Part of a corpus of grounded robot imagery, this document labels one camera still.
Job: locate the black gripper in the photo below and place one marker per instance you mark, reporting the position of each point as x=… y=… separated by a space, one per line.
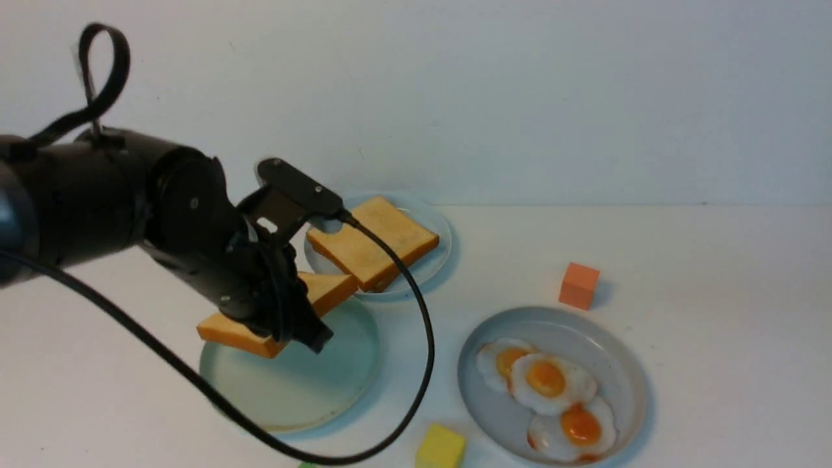
x=206 y=242

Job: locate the toast slice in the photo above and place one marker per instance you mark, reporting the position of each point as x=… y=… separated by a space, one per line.
x=356 y=254
x=325 y=292

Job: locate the fried egg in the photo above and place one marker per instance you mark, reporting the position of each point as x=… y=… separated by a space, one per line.
x=581 y=434
x=494 y=361
x=549 y=385

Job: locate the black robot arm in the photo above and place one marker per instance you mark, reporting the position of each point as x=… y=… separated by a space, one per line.
x=67 y=204

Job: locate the green empty plate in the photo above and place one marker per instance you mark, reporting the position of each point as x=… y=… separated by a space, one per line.
x=299 y=390

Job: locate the yellow cube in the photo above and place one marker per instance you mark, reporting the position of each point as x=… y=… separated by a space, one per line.
x=442 y=447

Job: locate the orange cube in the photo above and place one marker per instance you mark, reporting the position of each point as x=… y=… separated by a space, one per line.
x=578 y=286

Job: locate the grey egg plate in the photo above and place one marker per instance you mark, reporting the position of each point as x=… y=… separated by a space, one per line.
x=620 y=374

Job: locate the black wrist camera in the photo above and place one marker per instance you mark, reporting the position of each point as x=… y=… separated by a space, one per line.
x=289 y=199

